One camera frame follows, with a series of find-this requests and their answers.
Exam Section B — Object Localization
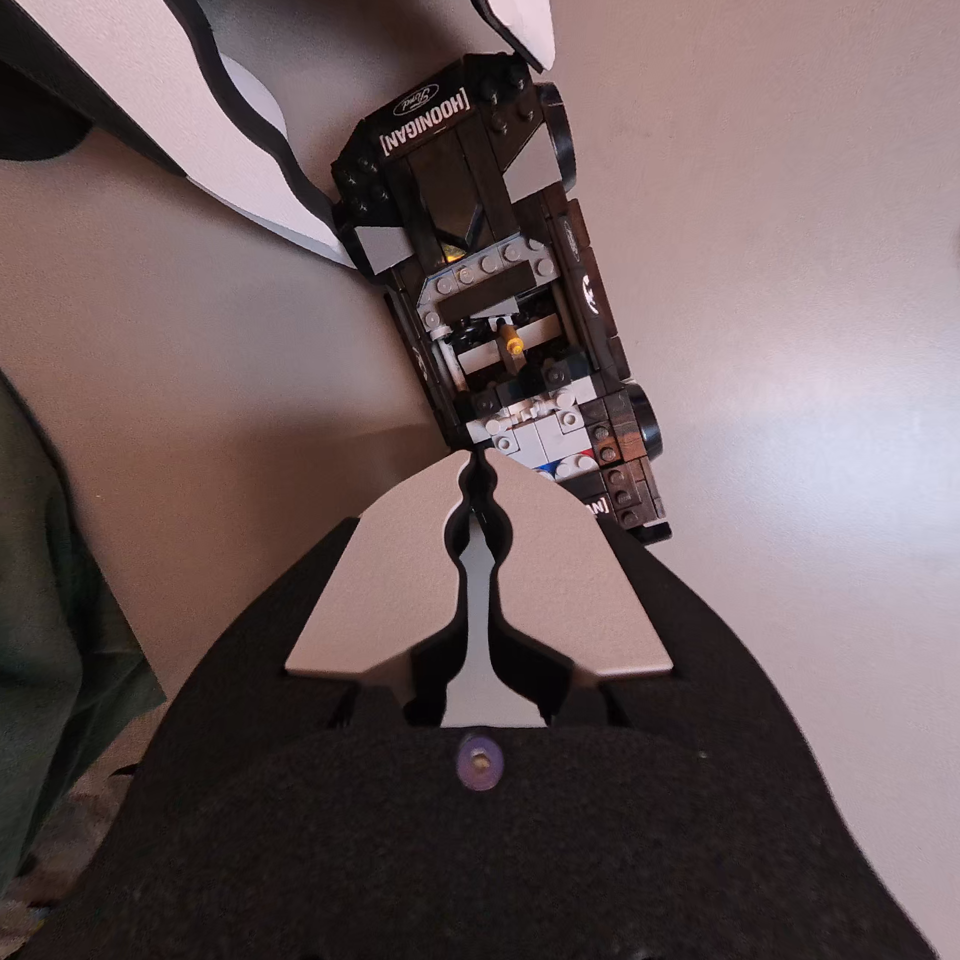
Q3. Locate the person's green sweatshirt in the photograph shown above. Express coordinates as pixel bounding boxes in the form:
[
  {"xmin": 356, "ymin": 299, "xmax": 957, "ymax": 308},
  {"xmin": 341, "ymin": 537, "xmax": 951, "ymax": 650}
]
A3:
[{"xmin": 0, "ymin": 367, "xmax": 170, "ymax": 894}]

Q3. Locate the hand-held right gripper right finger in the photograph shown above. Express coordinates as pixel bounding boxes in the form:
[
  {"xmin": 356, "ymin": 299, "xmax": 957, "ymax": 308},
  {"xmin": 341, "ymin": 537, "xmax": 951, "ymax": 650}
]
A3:
[{"xmin": 480, "ymin": 448, "xmax": 675, "ymax": 727}]

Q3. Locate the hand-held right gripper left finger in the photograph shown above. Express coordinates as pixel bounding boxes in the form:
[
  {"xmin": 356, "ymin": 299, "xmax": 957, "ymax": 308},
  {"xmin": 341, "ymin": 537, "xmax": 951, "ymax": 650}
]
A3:
[{"xmin": 283, "ymin": 448, "xmax": 481, "ymax": 727}]

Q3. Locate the black lego car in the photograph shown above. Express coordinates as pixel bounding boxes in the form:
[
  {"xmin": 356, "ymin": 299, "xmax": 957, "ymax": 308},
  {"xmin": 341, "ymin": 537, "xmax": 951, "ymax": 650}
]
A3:
[{"xmin": 330, "ymin": 52, "xmax": 672, "ymax": 549}]

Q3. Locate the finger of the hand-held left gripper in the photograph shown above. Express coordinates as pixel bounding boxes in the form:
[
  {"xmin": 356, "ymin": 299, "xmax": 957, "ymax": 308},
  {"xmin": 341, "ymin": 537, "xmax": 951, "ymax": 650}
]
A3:
[
  {"xmin": 486, "ymin": 0, "xmax": 558, "ymax": 74},
  {"xmin": 0, "ymin": 0, "xmax": 363, "ymax": 270}
]

